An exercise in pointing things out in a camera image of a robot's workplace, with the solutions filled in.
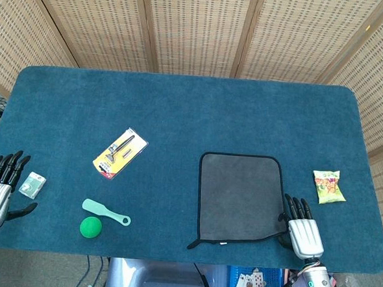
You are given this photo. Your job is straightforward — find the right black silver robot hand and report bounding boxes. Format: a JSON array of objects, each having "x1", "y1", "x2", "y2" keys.
[{"x1": 275, "y1": 192, "x2": 327, "y2": 260}]

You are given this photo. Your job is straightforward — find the grey cloth mat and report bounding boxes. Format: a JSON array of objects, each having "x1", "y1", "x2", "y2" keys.
[{"x1": 186, "y1": 150, "x2": 292, "y2": 256}]

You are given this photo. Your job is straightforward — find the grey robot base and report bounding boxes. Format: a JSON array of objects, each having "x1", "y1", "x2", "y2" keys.
[{"x1": 104, "y1": 256, "x2": 228, "y2": 287}]

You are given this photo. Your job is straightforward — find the small green white tissue pack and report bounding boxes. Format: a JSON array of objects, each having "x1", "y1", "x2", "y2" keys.
[{"x1": 17, "y1": 171, "x2": 47, "y2": 201}]

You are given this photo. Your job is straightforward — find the blue plastic crate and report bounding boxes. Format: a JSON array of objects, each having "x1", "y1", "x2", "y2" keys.
[{"x1": 225, "y1": 265, "x2": 286, "y2": 287}]

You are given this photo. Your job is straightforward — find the green yellow snack bag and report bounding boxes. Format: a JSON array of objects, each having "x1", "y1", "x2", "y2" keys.
[{"x1": 311, "y1": 169, "x2": 349, "y2": 206}]

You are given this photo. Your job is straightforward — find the red pip playing card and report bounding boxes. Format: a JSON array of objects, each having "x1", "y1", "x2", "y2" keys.
[{"x1": 252, "y1": 271, "x2": 267, "y2": 287}]

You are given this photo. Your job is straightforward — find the green foam ball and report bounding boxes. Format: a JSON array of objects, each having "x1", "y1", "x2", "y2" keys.
[{"x1": 79, "y1": 215, "x2": 104, "y2": 240}]

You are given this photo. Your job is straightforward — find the mint green plastic shoehorn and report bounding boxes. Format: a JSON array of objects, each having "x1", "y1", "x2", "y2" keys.
[{"x1": 80, "y1": 198, "x2": 132, "y2": 227}]

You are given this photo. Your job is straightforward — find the razor in yellow blister pack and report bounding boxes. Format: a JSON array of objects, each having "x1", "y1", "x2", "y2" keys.
[{"x1": 90, "y1": 125, "x2": 150, "y2": 183}]

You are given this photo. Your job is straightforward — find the blue carpet table mat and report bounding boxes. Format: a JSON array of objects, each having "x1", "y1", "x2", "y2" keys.
[{"x1": 0, "y1": 62, "x2": 383, "y2": 276}]

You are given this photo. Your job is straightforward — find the bamboo folding screen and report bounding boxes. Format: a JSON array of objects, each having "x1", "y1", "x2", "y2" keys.
[{"x1": 0, "y1": 0, "x2": 383, "y2": 234}]

